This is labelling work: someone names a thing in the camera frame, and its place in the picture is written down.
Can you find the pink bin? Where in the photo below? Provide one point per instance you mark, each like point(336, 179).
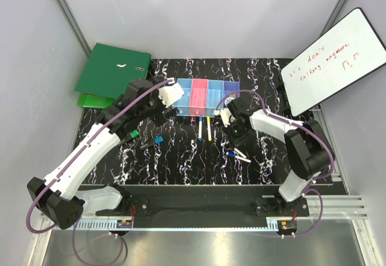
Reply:
point(197, 102)

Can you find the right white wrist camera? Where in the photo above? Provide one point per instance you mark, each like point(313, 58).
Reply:
point(226, 116)

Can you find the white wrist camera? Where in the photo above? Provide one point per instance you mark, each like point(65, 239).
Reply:
point(226, 116)
point(170, 94)

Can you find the green ring binder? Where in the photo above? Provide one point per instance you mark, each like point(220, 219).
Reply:
point(108, 71)

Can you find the white marker pen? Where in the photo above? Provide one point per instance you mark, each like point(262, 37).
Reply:
point(241, 156)

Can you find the yellow capped white marker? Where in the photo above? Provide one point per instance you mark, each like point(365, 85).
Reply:
point(209, 131)

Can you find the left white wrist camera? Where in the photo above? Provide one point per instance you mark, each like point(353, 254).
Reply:
point(170, 94)

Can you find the purple bin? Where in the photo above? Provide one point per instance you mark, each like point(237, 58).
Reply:
point(230, 89)

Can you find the light blue bin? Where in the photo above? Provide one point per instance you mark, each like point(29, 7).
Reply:
point(183, 103)

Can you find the blue sharpener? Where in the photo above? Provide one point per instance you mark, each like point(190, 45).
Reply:
point(158, 139)

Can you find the aluminium frame rail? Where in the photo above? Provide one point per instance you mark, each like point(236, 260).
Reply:
point(74, 26)

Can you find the green sharpener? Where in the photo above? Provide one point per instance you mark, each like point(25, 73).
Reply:
point(131, 136)

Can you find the teal blue bin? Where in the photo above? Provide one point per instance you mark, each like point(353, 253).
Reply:
point(214, 96)

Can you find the blue capped white marker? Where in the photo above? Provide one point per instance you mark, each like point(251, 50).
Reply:
point(200, 127)

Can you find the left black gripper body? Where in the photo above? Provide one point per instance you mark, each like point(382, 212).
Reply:
point(154, 110)

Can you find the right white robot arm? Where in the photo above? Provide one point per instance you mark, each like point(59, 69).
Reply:
point(310, 155)

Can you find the black marble mat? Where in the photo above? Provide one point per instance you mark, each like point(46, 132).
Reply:
point(183, 159)

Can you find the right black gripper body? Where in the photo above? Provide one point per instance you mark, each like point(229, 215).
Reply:
point(237, 135)

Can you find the white board with writing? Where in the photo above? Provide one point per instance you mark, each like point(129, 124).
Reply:
point(350, 50)

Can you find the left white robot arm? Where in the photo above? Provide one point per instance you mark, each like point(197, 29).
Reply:
point(58, 195)

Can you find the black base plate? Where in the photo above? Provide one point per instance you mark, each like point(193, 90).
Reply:
point(204, 207)

